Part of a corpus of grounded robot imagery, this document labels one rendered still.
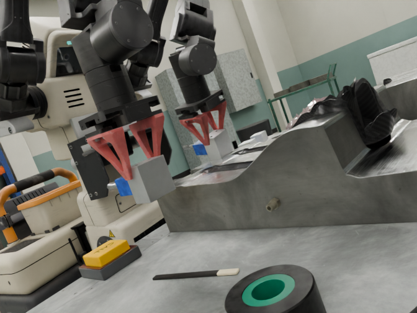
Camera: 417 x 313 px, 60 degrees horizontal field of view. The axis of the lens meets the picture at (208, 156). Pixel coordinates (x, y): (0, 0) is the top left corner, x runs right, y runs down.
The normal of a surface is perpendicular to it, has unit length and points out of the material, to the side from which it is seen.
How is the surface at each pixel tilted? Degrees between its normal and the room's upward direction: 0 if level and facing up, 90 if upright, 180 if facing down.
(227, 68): 90
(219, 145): 98
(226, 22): 90
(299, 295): 0
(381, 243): 0
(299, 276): 0
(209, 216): 90
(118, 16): 92
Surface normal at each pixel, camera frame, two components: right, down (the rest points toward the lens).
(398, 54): -0.75, 0.36
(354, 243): -0.35, -0.93
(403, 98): -0.40, 0.26
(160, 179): 0.70, -0.15
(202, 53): 0.40, 0.17
